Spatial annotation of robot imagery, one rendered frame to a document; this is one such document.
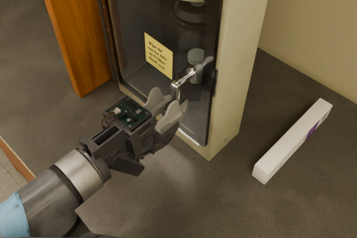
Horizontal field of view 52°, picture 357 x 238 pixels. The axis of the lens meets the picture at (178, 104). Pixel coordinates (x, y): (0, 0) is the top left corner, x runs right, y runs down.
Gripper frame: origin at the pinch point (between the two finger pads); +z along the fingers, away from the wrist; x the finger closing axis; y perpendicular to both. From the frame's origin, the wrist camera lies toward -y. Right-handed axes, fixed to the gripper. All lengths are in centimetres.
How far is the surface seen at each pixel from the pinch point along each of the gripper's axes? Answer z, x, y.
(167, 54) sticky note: 3.6, 6.1, 6.3
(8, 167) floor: -24, 105, -110
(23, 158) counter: -24.5, 27.2, -19.4
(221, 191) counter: 0.9, -11.4, -20.9
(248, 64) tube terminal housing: 13.8, -5.5, 4.0
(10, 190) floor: -30, 92, -111
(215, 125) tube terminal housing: 5.4, -5.0, -7.3
